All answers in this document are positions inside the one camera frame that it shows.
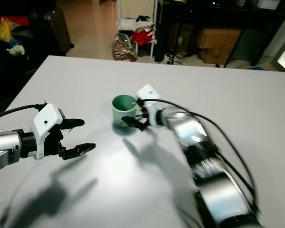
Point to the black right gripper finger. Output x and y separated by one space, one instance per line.
134 122

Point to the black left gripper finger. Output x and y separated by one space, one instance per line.
80 150
73 123

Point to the green ceramic cup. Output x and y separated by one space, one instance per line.
122 113

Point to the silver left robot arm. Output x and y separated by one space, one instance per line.
5 145

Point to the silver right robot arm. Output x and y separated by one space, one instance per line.
218 185

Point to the patterned fabric bag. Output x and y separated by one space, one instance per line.
123 50

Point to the red cloth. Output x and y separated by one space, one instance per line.
142 37

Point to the black couch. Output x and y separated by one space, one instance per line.
2 78

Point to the small cardboard box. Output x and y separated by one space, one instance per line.
216 56

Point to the pale soft toy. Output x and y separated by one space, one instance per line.
16 49

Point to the black cloth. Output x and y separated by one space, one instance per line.
143 19

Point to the black suitcase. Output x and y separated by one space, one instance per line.
58 29

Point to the white metal rack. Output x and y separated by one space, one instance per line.
126 14

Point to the large cardboard box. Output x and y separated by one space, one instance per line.
218 39

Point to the red bag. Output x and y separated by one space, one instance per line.
21 21

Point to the yellow plastic bag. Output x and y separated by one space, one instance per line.
4 32

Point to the black desk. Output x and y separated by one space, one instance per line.
209 14

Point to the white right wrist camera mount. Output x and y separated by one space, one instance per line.
148 92

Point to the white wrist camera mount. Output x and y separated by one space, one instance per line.
46 121
148 92

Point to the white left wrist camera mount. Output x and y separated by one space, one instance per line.
46 121

